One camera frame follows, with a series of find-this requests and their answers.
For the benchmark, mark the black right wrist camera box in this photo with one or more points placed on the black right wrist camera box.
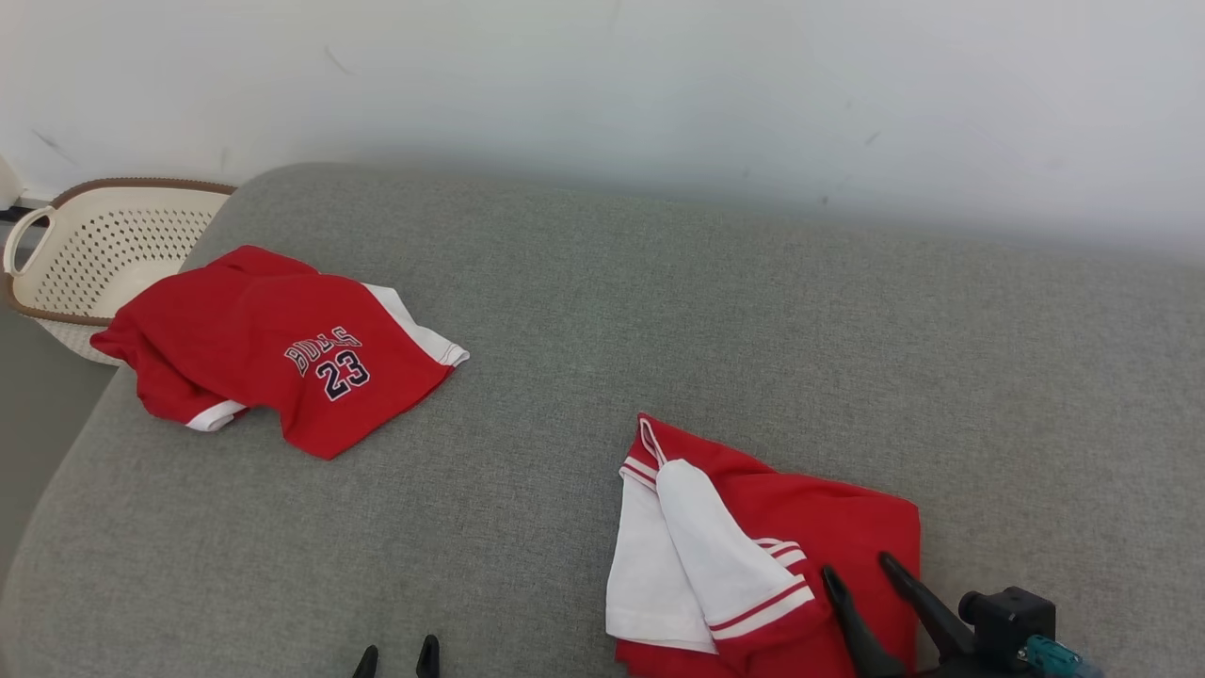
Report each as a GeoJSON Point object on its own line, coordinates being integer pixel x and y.
{"type": "Point", "coordinates": [1007, 621]}

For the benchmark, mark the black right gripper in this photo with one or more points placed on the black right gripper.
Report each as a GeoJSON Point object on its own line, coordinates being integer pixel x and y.
{"type": "Point", "coordinates": [960, 672]}

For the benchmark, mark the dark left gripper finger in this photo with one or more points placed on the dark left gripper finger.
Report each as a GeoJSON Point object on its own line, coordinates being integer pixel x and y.
{"type": "Point", "coordinates": [367, 664]}
{"type": "Point", "coordinates": [429, 659]}

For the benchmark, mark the red Bulls 23 shorts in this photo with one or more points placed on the red Bulls 23 shorts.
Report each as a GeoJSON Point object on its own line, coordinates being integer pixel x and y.
{"type": "Point", "coordinates": [235, 348]}

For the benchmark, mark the grey fabric sofa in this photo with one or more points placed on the grey fabric sofa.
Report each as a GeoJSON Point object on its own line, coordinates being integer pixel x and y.
{"type": "Point", "coordinates": [706, 320]}

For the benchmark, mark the red white-sleeved jersey shirt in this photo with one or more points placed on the red white-sleeved jersey shirt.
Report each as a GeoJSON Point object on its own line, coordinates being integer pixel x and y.
{"type": "Point", "coordinates": [828, 518]}

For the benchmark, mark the cream perforated laundry basket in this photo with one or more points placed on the cream perforated laundry basket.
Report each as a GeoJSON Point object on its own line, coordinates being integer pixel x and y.
{"type": "Point", "coordinates": [94, 254]}

